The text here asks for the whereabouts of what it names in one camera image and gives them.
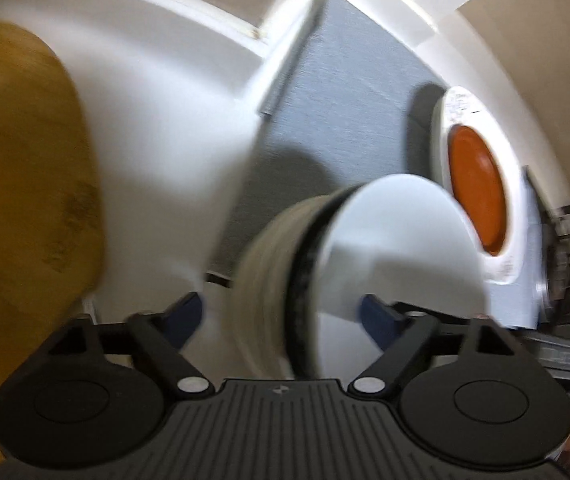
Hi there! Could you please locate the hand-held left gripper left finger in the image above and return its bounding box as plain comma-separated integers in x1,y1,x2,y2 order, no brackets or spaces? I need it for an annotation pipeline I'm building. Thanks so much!
45,292,216,401

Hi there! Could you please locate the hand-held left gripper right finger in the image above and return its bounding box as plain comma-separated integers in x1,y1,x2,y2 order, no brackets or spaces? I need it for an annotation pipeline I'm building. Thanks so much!
349,295,520,401

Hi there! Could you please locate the white bowl with blue pattern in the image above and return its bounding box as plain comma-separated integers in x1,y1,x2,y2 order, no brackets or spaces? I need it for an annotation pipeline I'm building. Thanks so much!
290,174,488,381

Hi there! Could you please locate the orange round plate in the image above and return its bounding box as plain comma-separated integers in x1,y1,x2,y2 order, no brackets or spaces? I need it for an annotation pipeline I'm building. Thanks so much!
447,125,508,256

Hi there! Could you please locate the large white floral square plate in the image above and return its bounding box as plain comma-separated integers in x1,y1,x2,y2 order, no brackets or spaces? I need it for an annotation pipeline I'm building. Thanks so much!
432,86,533,286

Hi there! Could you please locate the round wooden cutting board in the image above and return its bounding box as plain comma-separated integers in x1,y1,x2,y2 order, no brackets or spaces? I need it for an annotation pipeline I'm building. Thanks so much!
0,20,106,480

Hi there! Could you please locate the grey table mat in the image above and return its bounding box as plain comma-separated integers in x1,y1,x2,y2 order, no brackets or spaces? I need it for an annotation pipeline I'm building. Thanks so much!
205,0,550,331

